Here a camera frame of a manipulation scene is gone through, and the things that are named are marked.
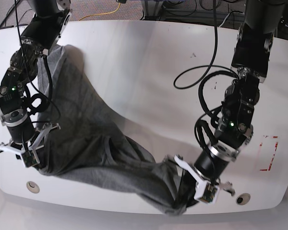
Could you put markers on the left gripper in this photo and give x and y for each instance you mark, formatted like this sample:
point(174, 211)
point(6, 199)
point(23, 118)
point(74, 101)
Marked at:
point(208, 167)

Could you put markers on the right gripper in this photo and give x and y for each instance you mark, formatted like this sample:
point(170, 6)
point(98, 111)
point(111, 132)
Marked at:
point(26, 139)

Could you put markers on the grey t-shirt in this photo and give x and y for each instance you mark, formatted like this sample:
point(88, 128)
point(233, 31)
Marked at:
point(89, 147)

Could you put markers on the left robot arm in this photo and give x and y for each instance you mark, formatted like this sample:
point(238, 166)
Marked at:
point(230, 128)

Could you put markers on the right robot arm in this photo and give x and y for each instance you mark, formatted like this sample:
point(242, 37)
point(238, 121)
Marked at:
point(16, 103)

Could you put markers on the red tape rectangle marking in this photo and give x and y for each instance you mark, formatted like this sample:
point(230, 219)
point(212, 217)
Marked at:
point(268, 149)

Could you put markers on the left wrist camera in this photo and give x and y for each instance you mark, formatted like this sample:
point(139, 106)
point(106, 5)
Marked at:
point(206, 193)

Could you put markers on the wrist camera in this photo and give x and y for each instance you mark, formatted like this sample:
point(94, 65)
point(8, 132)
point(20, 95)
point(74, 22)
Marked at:
point(30, 158)
point(206, 193)

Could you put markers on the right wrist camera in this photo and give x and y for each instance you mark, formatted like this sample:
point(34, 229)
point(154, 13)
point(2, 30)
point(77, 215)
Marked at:
point(30, 158)

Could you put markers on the left table cable grommet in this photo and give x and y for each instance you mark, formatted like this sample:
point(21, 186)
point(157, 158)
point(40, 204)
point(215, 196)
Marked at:
point(33, 187)

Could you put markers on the table cable grommet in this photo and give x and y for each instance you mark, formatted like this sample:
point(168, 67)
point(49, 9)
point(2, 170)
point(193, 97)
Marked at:
point(33, 187)
point(243, 199)

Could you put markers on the right table cable grommet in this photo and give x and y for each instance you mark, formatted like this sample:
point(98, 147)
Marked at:
point(243, 199)

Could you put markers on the aluminium frame stand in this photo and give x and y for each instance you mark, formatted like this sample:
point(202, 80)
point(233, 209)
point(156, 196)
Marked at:
point(153, 10)

